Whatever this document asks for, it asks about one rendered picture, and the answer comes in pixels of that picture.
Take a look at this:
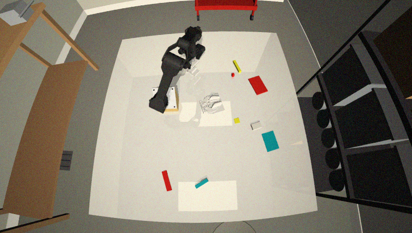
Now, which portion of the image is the cyan rectangular plate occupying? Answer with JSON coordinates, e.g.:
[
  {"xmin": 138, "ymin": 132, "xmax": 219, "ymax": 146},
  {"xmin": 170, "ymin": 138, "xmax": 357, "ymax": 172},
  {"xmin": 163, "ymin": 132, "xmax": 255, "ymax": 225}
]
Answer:
[{"xmin": 262, "ymin": 131, "xmax": 279, "ymax": 152}]

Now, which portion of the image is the red flat rectangular plate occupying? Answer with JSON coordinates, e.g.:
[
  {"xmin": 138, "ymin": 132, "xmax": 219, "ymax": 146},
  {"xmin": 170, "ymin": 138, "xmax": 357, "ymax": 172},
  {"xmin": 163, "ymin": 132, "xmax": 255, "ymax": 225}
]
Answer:
[{"xmin": 248, "ymin": 76, "xmax": 268, "ymax": 95}]

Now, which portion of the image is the cyan flat bar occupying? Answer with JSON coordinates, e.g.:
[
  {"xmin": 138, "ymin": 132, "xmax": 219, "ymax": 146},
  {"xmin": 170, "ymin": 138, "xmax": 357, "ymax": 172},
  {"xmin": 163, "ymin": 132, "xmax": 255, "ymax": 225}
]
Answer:
[{"xmin": 195, "ymin": 179, "xmax": 208, "ymax": 189}]

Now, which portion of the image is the red flat bar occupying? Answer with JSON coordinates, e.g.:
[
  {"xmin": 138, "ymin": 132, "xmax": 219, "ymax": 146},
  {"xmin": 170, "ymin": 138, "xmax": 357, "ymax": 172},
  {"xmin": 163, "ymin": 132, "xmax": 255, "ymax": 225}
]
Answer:
[{"xmin": 162, "ymin": 170, "xmax": 172, "ymax": 191}]

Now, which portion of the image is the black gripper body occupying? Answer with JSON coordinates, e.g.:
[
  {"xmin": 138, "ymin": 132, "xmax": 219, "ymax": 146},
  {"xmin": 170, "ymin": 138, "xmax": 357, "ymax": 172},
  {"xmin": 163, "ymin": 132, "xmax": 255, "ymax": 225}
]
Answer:
[{"xmin": 183, "ymin": 44, "xmax": 206, "ymax": 69}]

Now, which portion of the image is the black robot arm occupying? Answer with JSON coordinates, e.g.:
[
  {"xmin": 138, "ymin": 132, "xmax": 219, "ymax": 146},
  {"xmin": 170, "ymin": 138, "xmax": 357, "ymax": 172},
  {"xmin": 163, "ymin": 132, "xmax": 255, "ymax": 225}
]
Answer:
[{"xmin": 149, "ymin": 26, "xmax": 202, "ymax": 113}]

